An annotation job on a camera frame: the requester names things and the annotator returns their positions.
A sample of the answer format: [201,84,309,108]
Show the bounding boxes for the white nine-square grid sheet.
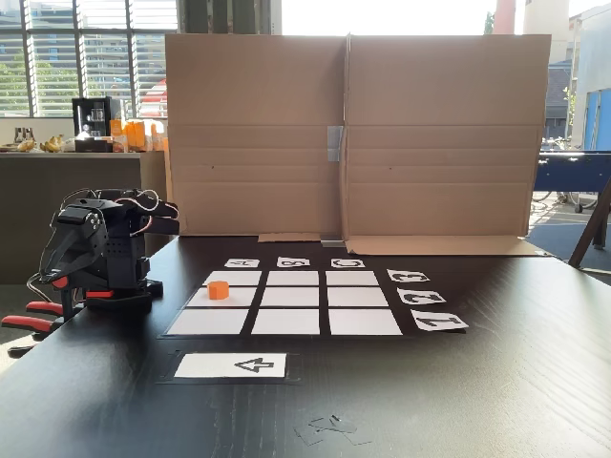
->
[159,266,414,340]

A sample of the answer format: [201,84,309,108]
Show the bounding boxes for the dark counter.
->
[0,151,168,285]

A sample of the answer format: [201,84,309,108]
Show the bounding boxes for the black clamp red trigger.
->
[83,286,154,314]

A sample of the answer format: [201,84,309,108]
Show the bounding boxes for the black coffee machine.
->
[71,96,123,154]

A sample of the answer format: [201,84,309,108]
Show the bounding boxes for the orange cartons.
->
[109,118,170,153]

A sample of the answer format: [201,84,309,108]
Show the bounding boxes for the white arrow paper sheet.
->
[174,352,287,380]

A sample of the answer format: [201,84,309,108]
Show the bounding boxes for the brown cardboard panel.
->
[164,31,348,244]
[343,31,554,258]

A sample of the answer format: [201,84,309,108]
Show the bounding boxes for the grey tape on cardboard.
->
[327,125,345,164]

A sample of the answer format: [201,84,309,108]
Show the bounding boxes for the paper sheet number 3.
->
[386,269,432,284]

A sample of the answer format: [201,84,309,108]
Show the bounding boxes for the paper sheet number 2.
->
[396,286,448,305]

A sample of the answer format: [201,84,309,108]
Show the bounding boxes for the paper sheet number 1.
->
[410,309,471,332]

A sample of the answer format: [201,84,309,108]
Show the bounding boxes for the brown wooden leg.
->
[567,178,611,269]

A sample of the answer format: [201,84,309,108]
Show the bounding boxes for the thin grey cable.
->
[26,272,49,302]

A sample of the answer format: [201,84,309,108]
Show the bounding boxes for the black clamp red handles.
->
[0,275,85,359]

